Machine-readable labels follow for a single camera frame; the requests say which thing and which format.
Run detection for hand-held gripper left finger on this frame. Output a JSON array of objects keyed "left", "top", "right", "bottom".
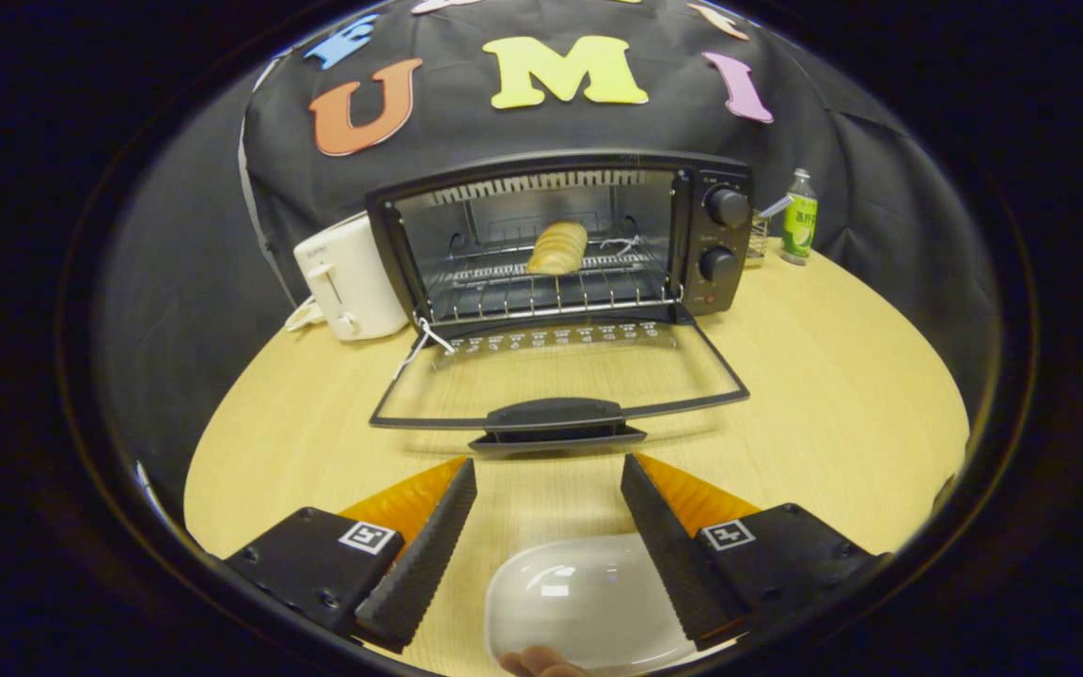
[{"left": 224, "top": 458, "right": 479, "bottom": 654}]

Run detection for black toaster oven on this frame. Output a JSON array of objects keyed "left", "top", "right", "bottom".
[{"left": 365, "top": 150, "right": 757, "bottom": 454}]

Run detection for green label drink bottle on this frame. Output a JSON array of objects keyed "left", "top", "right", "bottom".
[{"left": 780, "top": 168, "right": 819, "bottom": 266}]

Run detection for white pop-up toaster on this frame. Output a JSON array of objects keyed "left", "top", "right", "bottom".
[{"left": 293, "top": 212, "right": 411, "bottom": 342}]

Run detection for metal oven wire rack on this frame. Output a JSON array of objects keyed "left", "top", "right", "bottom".
[{"left": 424, "top": 246, "right": 679, "bottom": 323}]

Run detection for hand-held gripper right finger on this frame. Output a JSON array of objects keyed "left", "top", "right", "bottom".
[{"left": 620, "top": 453, "right": 886, "bottom": 652}]

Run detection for white square plate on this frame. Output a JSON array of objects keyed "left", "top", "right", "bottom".
[{"left": 484, "top": 533, "right": 698, "bottom": 670}]

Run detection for white tie string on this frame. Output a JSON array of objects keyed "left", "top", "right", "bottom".
[{"left": 396, "top": 318, "right": 456, "bottom": 379}]

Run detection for ridged yellow bread roll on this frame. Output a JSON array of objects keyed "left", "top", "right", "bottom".
[{"left": 526, "top": 221, "right": 589, "bottom": 276}]

